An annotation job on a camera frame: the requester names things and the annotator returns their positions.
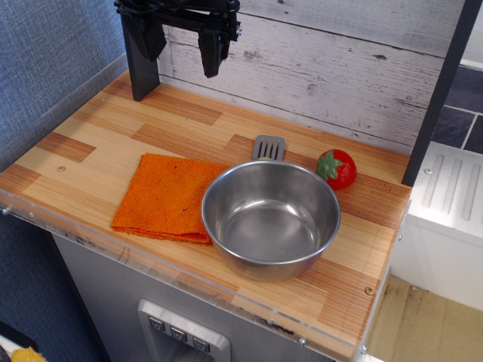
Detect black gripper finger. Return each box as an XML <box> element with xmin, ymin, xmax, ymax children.
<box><xmin>130</xmin><ymin>17</ymin><xmax>166</xmax><ymax>62</ymax></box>
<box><xmin>198</xmin><ymin>29</ymin><xmax>230</xmax><ymax>78</ymax></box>

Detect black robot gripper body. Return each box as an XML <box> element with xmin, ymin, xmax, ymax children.
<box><xmin>114</xmin><ymin>1</ymin><xmax>242</xmax><ymax>41</ymax></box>

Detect grey spatula with green handle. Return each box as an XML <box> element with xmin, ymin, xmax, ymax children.
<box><xmin>252</xmin><ymin>135</ymin><xmax>285</xmax><ymax>161</ymax></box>

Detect orange cloth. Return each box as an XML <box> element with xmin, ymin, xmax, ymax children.
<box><xmin>111</xmin><ymin>154</ymin><xmax>229</xmax><ymax>244</ymax></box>

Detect red toy strawberry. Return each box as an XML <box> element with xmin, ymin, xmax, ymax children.
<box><xmin>315</xmin><ymin>149</ymin><xmax>358</xmax><ymax>191</ymax></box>

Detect stainless steel bowl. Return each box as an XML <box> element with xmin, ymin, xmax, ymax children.
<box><xmin>201</xmin><ymin>161</ymin><xmax>341</xmax><ymax>281</ymax></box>

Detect clear acrylic edge guard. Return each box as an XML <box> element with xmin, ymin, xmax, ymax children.
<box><xmin>0</xmin><ymin>188</ymin><xmax>369</xmax><ymax>357</ymax></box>

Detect grey panel with buttons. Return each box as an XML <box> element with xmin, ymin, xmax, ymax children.
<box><xmin>137</xmin><ymin>299</ymin><xmax>232</xmax><ymax>361</ymax></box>

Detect yellow object at corner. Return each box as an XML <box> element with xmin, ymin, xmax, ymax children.
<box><xmin>11</xmin><ymin>348</ymin><xmax>47</xmax><ymax>362</ymax></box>

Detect dark left upright post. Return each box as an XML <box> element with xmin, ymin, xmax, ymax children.
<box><xmin>121</xmin><ymin>15</ymin><xmax>159</xmax><ymax>101</ymax></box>

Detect dark upright post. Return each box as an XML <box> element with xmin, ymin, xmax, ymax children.
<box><xmin>401</xmin><ymin>0</ymin><xmax>482</xmax><ymax>186</ymax></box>
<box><xmin>121</xmin><ymin>15</ymin><xmax>159</xmax><ymax>101</ymax></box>

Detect dark right upright post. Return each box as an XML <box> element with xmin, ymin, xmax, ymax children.
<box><xmin>401</xmin><ymin>0</ymin><xmax>482</xmax><ymax>186</ymax></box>

